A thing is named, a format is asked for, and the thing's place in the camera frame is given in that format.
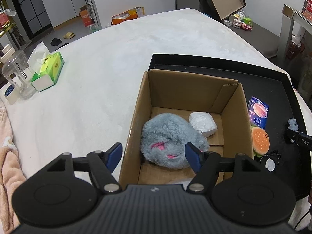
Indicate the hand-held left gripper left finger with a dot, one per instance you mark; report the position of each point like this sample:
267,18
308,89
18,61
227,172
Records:
114,156

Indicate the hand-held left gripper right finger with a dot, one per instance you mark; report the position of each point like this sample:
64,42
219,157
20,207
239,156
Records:
192,157

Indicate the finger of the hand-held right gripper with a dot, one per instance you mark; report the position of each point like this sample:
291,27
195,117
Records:
292,135

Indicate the clear plastic wrapper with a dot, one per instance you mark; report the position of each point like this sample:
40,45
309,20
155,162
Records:
291,123

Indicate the burger plush toy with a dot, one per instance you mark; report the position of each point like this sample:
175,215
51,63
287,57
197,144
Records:
260,140

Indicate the grey fluffy plush toy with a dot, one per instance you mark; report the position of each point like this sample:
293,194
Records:
168,131

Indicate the white soft bundle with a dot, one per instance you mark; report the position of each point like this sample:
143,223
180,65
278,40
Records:
202,123

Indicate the blue planet print tissue packet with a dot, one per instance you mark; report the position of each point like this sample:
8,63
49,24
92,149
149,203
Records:
258,112

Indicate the black shallow tray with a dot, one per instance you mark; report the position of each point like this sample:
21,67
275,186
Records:
275,90

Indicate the brown cardboard box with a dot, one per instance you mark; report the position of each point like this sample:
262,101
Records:
185,90

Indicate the red plastic basket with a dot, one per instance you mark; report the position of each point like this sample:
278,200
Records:
295,48

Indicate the white desk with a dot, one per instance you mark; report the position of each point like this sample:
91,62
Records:
285,34

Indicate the pink towel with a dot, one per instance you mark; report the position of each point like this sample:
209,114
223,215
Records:
9,165

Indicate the green tissue box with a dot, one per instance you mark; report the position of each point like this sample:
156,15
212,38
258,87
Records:
48,70

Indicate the small red figure toy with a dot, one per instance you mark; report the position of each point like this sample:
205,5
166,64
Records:
246,27

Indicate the white tape roll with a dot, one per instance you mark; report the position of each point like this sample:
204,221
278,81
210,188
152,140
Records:
9,95

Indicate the small green cup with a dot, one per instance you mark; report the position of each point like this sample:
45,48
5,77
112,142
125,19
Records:
248,21

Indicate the clear plastic bottle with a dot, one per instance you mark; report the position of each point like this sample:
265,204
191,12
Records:
18,78

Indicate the small white figure toy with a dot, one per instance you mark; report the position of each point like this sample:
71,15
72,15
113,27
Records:
237,23

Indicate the black slipper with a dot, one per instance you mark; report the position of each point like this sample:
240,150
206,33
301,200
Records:
56,41

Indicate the small white adapter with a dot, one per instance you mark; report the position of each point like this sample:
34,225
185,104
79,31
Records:
228,23

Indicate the green plastic bag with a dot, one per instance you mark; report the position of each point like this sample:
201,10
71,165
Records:
93,28

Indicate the yellow slipper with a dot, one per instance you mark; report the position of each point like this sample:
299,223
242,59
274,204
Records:
69,35

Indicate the white round can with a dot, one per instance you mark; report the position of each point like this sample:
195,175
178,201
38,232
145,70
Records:
237,16

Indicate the orange paper bag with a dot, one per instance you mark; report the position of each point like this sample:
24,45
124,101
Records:
121,19

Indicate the orange carton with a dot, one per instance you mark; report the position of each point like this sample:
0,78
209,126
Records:
85,17

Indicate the yellow carton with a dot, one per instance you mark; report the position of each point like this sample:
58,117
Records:
136,11

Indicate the white cabinet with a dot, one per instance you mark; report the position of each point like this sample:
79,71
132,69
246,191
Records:
65,4

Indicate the black framed glass door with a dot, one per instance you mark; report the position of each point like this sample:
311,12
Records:
31,7

